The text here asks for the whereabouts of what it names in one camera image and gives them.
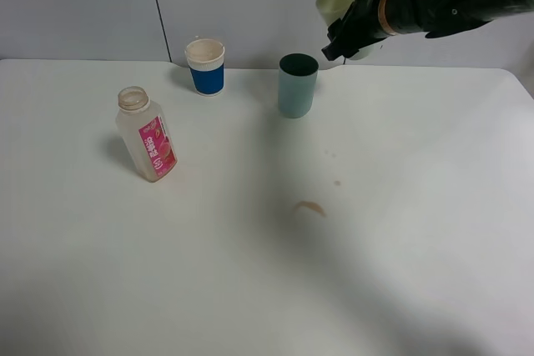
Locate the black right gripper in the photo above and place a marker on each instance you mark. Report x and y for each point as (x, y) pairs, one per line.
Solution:
(363, 18)

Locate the pale green plastic cup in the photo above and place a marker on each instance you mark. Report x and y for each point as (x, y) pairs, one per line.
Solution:
(334, 1)

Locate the clear bottle with pink label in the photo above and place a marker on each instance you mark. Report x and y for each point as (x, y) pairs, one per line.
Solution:
(143, 128)

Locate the teal plastic cup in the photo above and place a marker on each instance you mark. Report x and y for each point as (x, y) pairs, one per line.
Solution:
(297, 79)

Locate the blue and white paper cup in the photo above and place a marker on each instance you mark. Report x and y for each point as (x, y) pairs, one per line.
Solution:
(205, 57)

